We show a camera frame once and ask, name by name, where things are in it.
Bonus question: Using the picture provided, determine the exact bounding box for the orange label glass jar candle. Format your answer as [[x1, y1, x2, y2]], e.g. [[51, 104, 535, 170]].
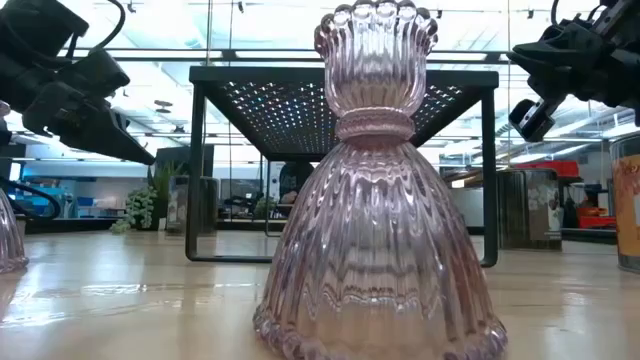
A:
[[608, 133, 640, 275]]

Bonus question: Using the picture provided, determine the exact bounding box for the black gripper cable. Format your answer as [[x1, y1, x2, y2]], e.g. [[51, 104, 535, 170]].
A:
[[64, 0, 127, 59], [549, 0, 601, 26]]

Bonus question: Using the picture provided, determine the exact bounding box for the red storage bins rack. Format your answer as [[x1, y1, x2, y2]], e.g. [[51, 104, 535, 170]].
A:
[[514, 159, 581, 180]]

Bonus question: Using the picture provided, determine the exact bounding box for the black aluminium table frame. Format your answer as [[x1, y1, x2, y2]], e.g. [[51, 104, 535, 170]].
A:
[[24, 217, 619, 246]]

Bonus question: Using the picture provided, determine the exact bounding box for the black background panel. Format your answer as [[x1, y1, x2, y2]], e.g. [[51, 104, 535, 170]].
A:
[[154, 144, 216, 177]]

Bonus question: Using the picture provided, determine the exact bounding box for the person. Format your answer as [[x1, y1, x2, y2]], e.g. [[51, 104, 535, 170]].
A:
[[278, 160, 315, 206]]

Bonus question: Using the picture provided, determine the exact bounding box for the black perforated metal riser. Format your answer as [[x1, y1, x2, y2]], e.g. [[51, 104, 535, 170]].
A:
[[184, 66, 500, 269]]

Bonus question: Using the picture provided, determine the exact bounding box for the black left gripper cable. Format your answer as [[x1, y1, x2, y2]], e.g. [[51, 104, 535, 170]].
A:
[[64, 0, 127, 59]]

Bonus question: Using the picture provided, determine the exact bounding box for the brown weight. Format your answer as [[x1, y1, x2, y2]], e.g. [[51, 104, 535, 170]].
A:
[[0, 99, 30, 275]]

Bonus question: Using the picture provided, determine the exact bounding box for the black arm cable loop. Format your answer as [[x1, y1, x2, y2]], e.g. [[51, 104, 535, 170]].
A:
[[0, 177, 62, 220]]

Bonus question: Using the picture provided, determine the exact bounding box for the artificial green potted plant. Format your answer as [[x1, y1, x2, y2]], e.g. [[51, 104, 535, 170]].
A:
[[108, 159, 187, 235]]

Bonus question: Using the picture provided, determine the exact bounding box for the red storage bin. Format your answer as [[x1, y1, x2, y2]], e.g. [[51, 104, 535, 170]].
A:
[[577, 207, 619, 230]]

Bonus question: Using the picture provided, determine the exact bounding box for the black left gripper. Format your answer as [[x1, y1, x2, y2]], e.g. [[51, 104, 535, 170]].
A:
[[0, 0, 156, 166]]

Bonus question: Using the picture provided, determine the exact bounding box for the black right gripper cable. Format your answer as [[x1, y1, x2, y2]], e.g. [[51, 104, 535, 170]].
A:
[[549, 0, 601, 26]]

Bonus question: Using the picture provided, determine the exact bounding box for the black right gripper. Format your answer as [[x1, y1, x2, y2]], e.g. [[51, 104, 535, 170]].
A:
[[507, 0, 640, 144]]

